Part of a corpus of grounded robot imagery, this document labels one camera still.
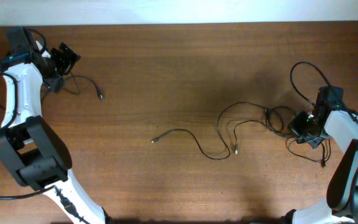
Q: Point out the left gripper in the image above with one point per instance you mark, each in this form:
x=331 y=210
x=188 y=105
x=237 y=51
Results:
x=66 y=63

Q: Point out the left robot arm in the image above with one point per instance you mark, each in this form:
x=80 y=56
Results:
x=29 y=148

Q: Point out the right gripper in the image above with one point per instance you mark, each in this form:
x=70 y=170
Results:
x=294 y=126

